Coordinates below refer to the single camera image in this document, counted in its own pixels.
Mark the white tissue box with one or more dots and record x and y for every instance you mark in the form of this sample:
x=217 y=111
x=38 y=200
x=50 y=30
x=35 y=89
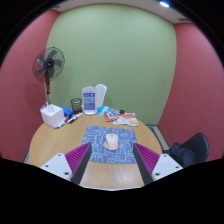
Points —
x=52 y=116

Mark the blue patterned mouse pad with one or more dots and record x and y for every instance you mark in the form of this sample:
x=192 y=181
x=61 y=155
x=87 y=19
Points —
x=96 y=136

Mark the white and orange snack packet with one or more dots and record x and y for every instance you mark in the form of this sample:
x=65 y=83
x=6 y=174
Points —
x=128 y=119

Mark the black and red standing fan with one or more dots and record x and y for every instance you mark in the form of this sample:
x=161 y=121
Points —
x=49 y=63

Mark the blue whiteboard eraser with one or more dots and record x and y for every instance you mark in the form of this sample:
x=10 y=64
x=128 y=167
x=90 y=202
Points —
x=67 y=111

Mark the pale pink computer mouse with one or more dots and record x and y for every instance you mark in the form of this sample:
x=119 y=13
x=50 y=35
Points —
x=111 y=141

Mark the light blue snack packet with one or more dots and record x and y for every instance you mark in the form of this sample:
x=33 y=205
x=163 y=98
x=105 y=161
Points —
x=102 y=110

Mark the black office chair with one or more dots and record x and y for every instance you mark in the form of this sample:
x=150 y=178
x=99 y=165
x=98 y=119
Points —
x=191 y=148

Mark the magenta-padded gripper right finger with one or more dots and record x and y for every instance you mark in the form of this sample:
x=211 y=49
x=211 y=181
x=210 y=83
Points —
x=166 y=165

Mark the round ceiling light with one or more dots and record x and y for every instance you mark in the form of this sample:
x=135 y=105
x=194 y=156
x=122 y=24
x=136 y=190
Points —
x=164 y=4

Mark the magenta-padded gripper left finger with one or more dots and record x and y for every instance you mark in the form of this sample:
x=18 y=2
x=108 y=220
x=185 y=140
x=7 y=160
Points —
x=56 y=165

